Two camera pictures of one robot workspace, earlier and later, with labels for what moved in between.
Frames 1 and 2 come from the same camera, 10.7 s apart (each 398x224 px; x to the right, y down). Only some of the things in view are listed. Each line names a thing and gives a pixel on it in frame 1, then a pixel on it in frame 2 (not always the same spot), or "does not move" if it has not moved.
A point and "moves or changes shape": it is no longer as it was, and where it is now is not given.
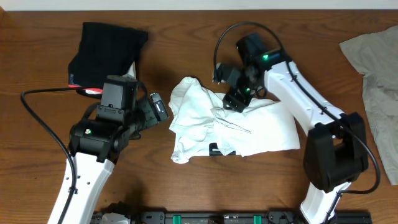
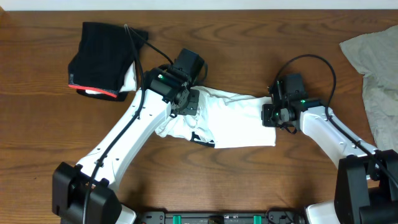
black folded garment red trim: (104, 50) does not move
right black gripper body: (244, 92) → (274, 116)
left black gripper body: (146, 111) → (189, 102)
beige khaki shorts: (375, 56) does not move
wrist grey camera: (120, 94) → (190, 62)
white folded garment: (130, 73) does not move
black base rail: (220, 217) does not move
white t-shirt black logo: (201, 126) moves or changes shape
